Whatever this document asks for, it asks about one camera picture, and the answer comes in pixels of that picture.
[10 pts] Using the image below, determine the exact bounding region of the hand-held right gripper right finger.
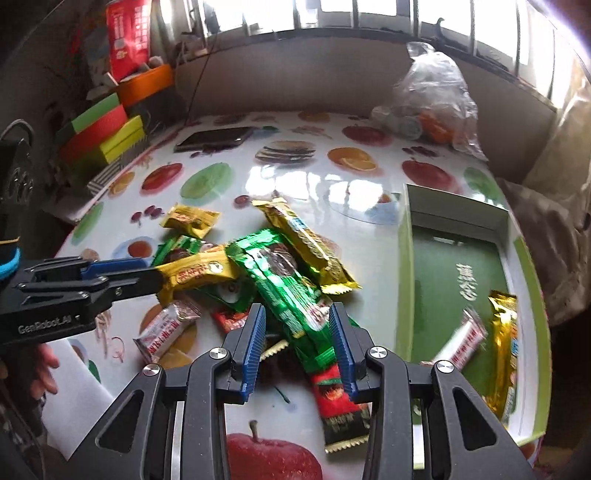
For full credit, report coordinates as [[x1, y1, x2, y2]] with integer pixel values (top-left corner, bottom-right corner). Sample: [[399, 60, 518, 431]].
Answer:
[[328, 302, 539, 480]]

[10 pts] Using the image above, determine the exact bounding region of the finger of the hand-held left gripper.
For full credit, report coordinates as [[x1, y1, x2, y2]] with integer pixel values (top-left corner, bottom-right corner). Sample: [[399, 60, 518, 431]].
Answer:
[[14, 256, 156, 284], [16, 268, 165, 308]]

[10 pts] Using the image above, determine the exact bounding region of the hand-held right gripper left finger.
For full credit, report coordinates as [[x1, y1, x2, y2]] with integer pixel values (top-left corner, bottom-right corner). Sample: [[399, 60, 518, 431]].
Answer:
[[60, 304, 269, 480]]

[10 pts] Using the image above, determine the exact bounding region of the small red snack packet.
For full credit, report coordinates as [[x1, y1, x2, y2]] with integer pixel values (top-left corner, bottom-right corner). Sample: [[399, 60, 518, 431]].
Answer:
[[211, 309, 252, 334]]

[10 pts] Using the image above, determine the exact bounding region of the green biscuit packet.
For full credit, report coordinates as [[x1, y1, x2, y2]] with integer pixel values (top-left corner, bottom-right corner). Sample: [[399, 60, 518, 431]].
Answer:
[[225, 228, 365, 384], [151, 234, 259, 319]]

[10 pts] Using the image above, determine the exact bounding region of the yellow snack packet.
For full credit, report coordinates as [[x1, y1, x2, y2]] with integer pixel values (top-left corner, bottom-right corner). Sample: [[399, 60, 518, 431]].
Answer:
[[154, 251, 243, 303], [159, 203, 221, 240]]

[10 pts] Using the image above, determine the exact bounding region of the green cardboard box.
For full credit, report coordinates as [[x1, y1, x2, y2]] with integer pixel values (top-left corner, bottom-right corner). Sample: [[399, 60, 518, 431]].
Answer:
[[394, 182, 553, 469]]

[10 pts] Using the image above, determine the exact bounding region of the person's left hand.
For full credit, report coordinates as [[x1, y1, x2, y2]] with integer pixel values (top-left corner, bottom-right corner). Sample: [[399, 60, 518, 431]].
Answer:
[[0, 344, 62, 398]]

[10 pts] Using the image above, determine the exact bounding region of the red and black snack bar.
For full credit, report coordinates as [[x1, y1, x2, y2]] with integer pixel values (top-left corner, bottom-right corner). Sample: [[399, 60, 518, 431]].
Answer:
[[309, 364, 375, 455]]

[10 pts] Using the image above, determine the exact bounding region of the white and red candy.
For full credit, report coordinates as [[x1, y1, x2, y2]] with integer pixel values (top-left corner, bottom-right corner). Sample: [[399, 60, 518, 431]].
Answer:
[[431, 308, 489, 370], [133, 302, 203, 365]]

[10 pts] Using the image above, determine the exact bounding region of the striped box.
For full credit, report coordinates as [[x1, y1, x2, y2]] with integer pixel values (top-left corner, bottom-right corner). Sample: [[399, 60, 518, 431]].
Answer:
[[87, 138, 153, 195]]

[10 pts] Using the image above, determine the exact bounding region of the long gold snack bar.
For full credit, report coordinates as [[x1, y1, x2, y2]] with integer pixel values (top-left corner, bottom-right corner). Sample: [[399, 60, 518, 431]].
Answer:
[[252, 196, 363, 296]]

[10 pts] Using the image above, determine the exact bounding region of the yellow-green box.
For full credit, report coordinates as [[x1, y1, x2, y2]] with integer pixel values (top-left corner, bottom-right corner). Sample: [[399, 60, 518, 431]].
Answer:
[[99, 115, 146, 164]]

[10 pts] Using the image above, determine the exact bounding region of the shiny gold snack packet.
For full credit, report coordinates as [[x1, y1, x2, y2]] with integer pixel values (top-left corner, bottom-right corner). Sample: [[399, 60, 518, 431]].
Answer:
[[487, 290, 520, 418]]

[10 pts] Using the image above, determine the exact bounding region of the black smartphone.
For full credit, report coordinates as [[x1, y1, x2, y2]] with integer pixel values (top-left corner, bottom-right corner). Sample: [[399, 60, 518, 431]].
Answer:
[[174, 126, 256, 153]]

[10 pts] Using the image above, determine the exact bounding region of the orange box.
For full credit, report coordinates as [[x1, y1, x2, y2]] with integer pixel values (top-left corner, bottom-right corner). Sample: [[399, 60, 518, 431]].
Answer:
[[115, 64, 175, 109]]

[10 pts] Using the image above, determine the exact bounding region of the red bag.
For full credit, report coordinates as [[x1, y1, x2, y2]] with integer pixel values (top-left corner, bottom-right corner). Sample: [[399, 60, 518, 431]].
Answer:
[[105, 0, 153, 83]]

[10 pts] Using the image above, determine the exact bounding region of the round white lidded cup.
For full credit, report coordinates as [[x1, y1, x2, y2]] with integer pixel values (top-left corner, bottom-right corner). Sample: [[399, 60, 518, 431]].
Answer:
[[397, 115, 422, 140]]

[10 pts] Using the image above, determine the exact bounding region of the orange packet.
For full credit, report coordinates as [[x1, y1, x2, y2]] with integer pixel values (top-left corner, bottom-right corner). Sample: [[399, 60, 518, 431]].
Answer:
[[418, 108, 455, 141]]

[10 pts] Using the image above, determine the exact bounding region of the beige patterned cloth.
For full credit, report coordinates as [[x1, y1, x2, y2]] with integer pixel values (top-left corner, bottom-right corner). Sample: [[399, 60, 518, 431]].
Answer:
[[496, 69, 591, 333]]

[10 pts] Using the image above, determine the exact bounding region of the clear plastic bag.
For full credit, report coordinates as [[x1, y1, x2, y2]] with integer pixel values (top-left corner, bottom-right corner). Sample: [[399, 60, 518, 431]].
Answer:
[[372, 41, 490, 160]]

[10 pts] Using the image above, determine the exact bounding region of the window with metal frame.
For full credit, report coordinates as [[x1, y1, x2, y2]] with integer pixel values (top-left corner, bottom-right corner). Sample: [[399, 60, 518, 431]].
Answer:
[[185, 0, 583, 97]]

